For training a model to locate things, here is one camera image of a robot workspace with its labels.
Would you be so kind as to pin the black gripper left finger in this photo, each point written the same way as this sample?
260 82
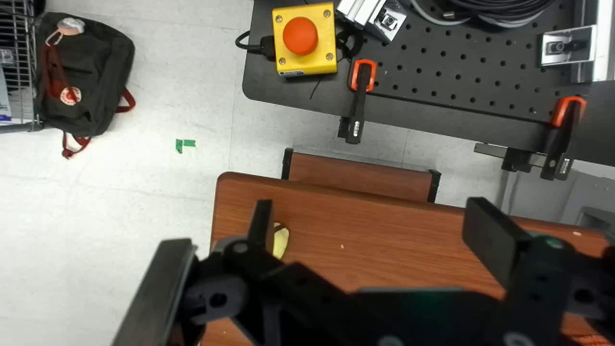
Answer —
152 318

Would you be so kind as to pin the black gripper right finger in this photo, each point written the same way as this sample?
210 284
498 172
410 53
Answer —
498 243

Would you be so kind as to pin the yellow object on table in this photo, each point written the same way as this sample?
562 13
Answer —
281 238

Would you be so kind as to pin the brown wooden chair back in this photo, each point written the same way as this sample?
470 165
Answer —
352 176

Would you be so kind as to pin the orange black clamp right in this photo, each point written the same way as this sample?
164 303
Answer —
566 119

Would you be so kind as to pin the orange black clamp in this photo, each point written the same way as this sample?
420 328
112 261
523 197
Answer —
362 82
566 119

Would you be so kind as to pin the black perforated breadboard table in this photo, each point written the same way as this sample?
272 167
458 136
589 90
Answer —
462 82

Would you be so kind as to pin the green tape floor marker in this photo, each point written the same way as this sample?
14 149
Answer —
183 145

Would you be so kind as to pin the orange black clamp left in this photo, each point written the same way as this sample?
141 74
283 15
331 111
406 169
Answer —
362 82

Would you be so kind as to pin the yellow emergency stop button box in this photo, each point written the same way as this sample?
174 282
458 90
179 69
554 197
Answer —
304 40

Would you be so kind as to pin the silver aluminium bracket right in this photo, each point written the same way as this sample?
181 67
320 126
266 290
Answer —
568 47

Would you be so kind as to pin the silver aluminium bracket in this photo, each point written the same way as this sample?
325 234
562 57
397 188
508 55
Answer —
568 47
381 19

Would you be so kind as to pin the silver aluminium bracket left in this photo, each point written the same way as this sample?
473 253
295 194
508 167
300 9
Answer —
381 19

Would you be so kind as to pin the black backpack with red straps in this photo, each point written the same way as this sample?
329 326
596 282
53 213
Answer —
83 69

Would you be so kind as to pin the wire shelf rack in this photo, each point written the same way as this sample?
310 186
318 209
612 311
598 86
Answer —
18 65

